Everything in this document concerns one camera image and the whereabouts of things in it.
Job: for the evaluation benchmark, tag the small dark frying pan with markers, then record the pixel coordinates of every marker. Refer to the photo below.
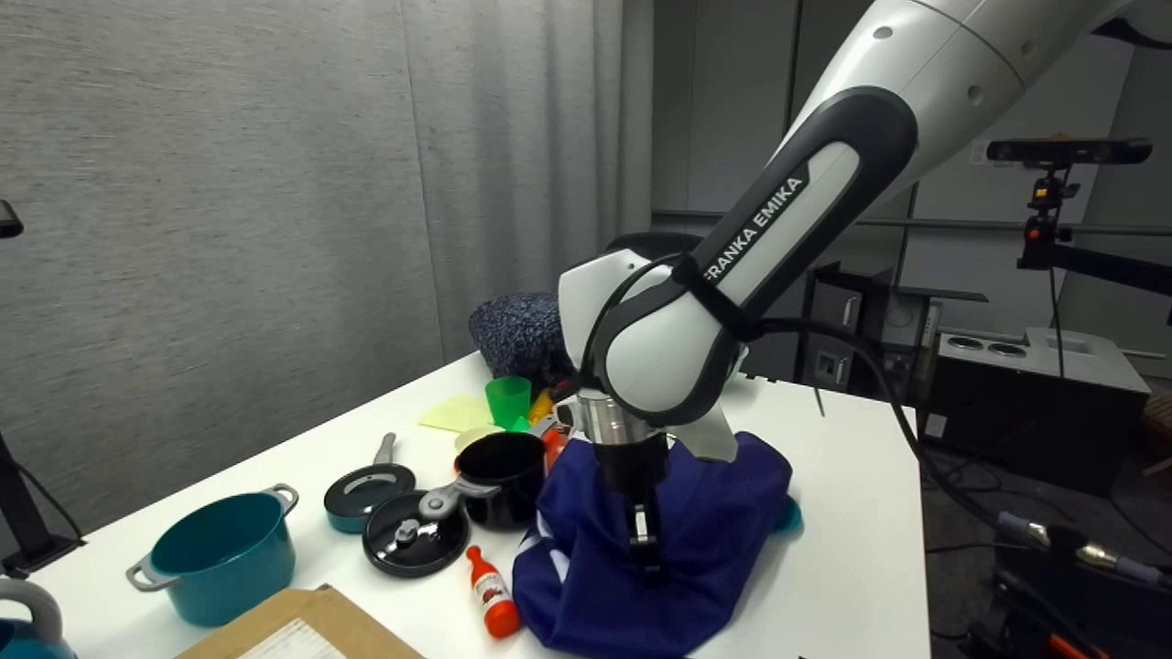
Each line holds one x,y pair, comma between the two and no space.
368,496

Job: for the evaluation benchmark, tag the black lid with silver knob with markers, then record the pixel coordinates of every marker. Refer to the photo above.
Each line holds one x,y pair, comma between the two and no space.
412,536

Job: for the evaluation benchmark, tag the orange ketchup bottle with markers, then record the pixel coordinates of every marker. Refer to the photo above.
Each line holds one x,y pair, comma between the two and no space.
496,596

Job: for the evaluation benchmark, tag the speckled dark blue cushion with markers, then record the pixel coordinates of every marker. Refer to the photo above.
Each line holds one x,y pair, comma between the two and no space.
516,331

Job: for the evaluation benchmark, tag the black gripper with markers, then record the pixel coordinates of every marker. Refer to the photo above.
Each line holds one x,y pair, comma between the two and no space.
630,470

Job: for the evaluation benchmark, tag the teal toy kettle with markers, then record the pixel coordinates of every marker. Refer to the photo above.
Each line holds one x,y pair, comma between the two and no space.
25,627

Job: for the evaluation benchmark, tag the black mug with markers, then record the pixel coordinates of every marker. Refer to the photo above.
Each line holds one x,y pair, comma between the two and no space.
504,483

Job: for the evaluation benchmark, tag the blue cloth with white band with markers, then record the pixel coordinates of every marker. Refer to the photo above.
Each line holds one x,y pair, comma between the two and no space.
698,550

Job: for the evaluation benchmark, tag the black camera on boom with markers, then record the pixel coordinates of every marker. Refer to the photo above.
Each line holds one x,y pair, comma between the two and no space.
1067,152

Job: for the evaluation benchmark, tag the orange toy food pile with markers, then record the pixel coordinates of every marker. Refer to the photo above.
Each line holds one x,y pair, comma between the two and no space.
550,422

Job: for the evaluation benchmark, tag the pale yellow plate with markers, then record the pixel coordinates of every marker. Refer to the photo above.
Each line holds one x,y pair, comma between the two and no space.
454,417

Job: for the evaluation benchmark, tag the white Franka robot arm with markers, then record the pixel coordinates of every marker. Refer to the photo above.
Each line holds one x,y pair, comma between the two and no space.
842,149

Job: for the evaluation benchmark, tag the brown cardboard box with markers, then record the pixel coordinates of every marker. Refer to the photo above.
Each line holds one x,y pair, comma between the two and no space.
295,627

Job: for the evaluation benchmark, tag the green plastic cup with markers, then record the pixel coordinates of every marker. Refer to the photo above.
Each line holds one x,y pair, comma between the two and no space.
510,401

